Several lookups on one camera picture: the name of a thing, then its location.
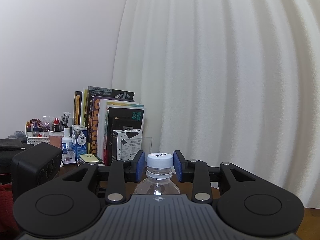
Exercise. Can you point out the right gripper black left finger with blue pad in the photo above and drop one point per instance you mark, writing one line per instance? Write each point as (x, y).
(108, 182)

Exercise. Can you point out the purple book orange letters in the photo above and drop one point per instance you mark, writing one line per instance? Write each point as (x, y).
(97, 123)

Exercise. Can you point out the white dropper bottle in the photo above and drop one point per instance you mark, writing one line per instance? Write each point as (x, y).
(66, 140)

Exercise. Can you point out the white bottle cap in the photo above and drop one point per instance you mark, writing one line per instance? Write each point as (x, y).
(160, 160)

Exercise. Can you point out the metal tin with sticky notes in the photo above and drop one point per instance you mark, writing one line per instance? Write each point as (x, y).
(89, 159)

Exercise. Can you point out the small clear box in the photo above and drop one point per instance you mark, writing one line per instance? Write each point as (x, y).
(68, 157)

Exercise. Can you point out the pink paper cup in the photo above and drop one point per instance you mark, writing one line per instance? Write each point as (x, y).
(55, 138)

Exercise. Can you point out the white plastic basket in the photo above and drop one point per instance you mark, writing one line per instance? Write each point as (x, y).
(32, 140)

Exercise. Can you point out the blue white carton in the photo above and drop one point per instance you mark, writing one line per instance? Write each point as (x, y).
(79, 139)

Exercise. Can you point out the white curtain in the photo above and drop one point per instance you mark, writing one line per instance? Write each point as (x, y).
(228, 80)

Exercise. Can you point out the black zip case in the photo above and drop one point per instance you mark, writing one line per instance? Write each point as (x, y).
(6, 155)

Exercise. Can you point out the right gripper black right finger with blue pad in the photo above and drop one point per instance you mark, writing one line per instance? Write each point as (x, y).
(201, 176)

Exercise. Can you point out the red cloth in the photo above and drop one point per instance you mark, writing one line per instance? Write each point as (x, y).
(6, 209)

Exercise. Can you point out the white product box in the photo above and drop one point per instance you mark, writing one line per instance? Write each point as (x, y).
(126, 143)

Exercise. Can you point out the black book teal characters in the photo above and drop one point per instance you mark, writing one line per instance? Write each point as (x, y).
(120, 117)

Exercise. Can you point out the black yellow book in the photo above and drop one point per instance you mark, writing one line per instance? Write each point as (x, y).
(77, 107)

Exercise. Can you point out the clear plastic water bottle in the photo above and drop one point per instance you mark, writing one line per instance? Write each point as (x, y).
(157, 182)

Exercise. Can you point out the clear acrylic bookend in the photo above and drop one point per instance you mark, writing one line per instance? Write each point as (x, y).
(146, 145)

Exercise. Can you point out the black wallet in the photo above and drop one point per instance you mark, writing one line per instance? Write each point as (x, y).
(11, 145)

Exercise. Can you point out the tall black white book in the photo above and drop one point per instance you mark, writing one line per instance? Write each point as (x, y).
(104, 92)

